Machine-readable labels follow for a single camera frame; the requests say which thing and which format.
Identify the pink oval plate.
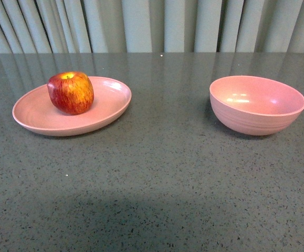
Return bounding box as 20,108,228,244
12,76,132,137

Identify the white pleated curtain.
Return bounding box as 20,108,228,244
0,1,304,54

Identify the red yellow apple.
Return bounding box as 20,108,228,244
47,71,94,115

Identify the pink round bowl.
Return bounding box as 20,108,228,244
209,76,304,135

